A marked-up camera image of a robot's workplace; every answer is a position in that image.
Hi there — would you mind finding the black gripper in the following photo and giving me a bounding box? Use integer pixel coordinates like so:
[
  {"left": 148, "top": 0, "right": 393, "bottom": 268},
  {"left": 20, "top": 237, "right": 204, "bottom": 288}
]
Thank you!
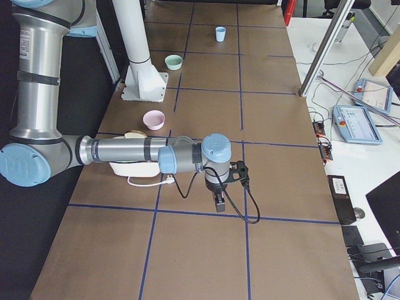
[{"left": 204, "top": 173, "right": 226, "bottom": 213}]

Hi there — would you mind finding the light blue plastic cup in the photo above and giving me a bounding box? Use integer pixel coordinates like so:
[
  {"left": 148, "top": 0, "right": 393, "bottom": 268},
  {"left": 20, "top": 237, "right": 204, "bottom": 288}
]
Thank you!
[{"left": 215, "top": 26, "right": 226, "bottom": 43}]

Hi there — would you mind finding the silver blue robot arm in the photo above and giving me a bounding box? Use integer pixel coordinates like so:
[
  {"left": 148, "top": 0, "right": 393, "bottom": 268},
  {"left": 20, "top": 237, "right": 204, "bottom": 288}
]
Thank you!
[{"left": 1, "top": 1, "right": 233, "bottom": 212}]

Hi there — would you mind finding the white toaster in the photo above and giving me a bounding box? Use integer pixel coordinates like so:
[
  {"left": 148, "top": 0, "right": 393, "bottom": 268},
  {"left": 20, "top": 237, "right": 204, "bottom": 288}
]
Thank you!
[{"left": 108, "top": 134, "right": 161, "bottom": 178}]

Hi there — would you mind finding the pink bowl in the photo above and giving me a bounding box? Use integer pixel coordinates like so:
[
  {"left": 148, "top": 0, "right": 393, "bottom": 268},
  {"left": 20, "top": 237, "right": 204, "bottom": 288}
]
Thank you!
[{"left": 142, "top": 110, "right": 165, "bottom": 131}]

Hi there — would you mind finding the toast slice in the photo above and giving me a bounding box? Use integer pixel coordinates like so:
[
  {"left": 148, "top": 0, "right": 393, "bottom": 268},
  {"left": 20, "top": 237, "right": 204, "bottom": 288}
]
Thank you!
[{"left": 124, "top": 130, "right": 147, "bottom": 139}]

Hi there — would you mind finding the orange black connector strip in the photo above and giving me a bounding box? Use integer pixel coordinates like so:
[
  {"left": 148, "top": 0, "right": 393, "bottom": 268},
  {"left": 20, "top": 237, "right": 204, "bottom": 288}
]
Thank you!
[{"left": 312, "top": 121, "right": 333, "bottom": 164}]

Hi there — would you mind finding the black rectangular box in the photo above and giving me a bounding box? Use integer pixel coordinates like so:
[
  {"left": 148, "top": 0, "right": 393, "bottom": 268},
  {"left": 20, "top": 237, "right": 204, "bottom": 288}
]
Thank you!
[{"left": 327, "top": 175, "right": 356, "bottom": 225}]

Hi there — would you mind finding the green bowl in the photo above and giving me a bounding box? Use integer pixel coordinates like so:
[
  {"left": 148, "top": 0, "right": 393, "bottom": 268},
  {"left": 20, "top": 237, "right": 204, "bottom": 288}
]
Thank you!
[{"left": 164, "top": 54, "right": 183, "bottom": 71}]

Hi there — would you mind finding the near blue teach pendant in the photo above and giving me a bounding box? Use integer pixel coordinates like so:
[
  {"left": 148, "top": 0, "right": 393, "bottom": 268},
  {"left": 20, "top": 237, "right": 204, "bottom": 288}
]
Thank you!
[{"left": 332, "top": 105, "right": 383, "bottom": 145}]

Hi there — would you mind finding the blue teach pendant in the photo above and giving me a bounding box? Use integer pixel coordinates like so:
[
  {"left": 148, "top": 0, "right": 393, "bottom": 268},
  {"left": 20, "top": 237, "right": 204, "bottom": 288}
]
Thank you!
[
  {"left": 332, "top": 105, "right": 383, "bottom": 145},
  {"left": 352, "top": 78, "right": 394, "bottom": 115}
]

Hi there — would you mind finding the black monitor corner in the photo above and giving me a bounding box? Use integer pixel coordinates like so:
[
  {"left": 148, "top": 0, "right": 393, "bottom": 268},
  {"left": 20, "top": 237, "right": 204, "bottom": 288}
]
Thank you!
[{"left": 366, "top": 176, "right": 399, "bottom": 254}]

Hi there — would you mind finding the metal grabber stick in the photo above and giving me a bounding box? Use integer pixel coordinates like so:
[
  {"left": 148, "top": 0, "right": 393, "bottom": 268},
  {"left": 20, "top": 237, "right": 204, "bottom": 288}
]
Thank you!
[{"left": 317, "top": 71, "right": 399, "bottom": 127}]

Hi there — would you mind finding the far blue teach pendant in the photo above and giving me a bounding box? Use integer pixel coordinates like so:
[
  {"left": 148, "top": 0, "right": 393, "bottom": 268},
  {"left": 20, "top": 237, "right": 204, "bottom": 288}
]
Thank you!
[{"left": 352, "top": 78, "right": 394, "bottom": 115}]

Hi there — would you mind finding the wooden board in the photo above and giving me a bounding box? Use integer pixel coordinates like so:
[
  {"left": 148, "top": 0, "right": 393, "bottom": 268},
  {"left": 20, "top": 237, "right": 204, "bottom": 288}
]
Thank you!
[{"left": 369, "top": 26, "right": 399, "bottom": 77}]

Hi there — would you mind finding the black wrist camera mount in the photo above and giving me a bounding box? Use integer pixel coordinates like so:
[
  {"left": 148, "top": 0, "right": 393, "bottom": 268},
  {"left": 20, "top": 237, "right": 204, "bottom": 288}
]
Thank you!
[{"left": 224, "top": 161, "right": 250, "bottom": 188}]

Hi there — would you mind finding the black camera cable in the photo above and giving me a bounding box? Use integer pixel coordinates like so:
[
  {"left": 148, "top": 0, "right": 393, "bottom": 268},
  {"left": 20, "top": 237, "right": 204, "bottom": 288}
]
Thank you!
[{"left": 173, "top": 167, "right": 261, "bottom": 224}]

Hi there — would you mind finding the white toaster power cord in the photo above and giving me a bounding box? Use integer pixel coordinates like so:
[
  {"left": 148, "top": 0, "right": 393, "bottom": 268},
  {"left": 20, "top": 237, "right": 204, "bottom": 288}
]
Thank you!
[{"left": 126, "top": 173, "right": 176, "bottom": 188}]

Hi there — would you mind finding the aluminium frame post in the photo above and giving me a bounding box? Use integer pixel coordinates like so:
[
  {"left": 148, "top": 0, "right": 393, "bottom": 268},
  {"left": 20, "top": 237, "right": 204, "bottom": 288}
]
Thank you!
[{"left": 299, "top": 0, "right": 354, "bottom": 97}]

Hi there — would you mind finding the black device with cables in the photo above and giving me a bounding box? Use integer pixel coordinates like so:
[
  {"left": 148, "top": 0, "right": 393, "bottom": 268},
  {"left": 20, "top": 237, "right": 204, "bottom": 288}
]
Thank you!
[{"left": 341, "top": 226, "right": 399, "bottom": 299}]

